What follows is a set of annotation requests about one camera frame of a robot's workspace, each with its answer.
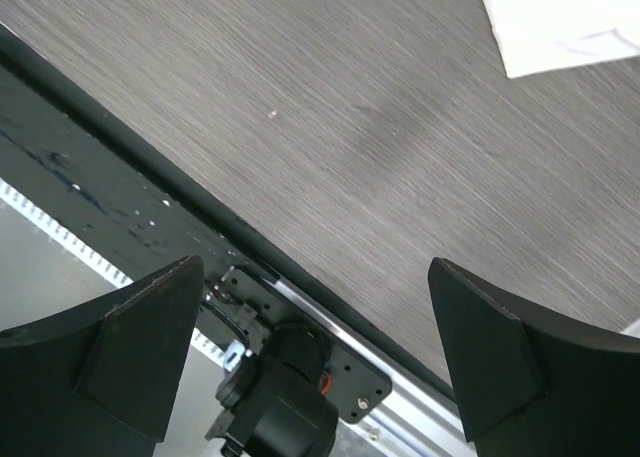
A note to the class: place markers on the aluminium frame rail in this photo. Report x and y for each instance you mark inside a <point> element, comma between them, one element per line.
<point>413,420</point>

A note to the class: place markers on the perforated white cable duct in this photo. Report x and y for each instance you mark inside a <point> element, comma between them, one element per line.
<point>101,266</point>

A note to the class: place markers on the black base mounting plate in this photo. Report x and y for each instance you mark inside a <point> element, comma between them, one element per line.
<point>63,167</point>

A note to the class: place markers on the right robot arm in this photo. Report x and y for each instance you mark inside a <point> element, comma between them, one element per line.
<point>273,403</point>

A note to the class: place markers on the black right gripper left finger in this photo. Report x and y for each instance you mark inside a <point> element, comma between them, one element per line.
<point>101,378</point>

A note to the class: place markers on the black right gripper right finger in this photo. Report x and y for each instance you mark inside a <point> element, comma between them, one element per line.
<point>529,381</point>

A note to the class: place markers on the white graphic t-shirt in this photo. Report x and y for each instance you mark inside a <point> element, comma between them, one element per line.
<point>537,36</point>

